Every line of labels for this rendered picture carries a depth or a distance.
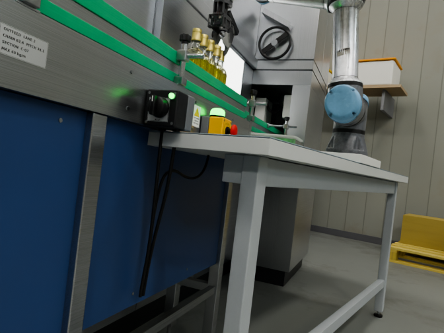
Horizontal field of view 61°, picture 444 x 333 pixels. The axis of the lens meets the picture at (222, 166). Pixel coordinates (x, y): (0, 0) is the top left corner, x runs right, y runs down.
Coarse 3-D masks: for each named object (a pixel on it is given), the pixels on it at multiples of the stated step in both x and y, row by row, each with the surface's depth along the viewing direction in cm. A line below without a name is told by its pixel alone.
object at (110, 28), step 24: (48, 0) 59; (72, 0) 63; (96, 0) 68; (72, 24) 63; (96, 24) 69; (120, 24) 75; (120, 48) 75; (144, 48) 83; (168, 48) 92; (168, 72) 93; (192, 72) 105; (216, 96) 121; (240, 96) 142
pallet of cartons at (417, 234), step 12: (408, 216) 376; (420, 216) 384; (408, 228) 375; (420, 228) 369; (432, 228) 364; (408, 240) 375; (420, 240) 369; (432, 240) 363; (396, 252) 345; (408, 252) 338; (420, 252) 334; (432, 252) 342; (408, 264) 338; (420, 264) 340; (432, 264) 356
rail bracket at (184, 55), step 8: (184, 40) 95; (184, 48) 96; (176, 56) 96; (184, 56) 95; (192, 56) 95; (200, 56) 94; (184, 64) 96; (176, 80) 95; (184, 80) 96; (184, 88) 98
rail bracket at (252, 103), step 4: (252, 92) 151; (256, 92) 152; (252, 96) 151; (252, 100) 151; (248, 104) 151; (252, 104) 151; (256, 104) 151; (260, 104) 150; (264, 104) 150; (252, 108) 151; (252, 112) 151; (248, 116) 151; (252, 116) 150; (252, 120) 151
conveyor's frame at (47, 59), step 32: (0, 0) 49; (0, 32) 50; (32, 32) 54; (64, 32) 60; (0, 64) 50; (32, 64) 55; (64, 64) 60; (96, 64) 67; (128, 64) 75; (32, 96) 58; (64, 96) 61; (96, 96) 68; (128, 96) 77; (192, 96) 102; (192, 128) 104
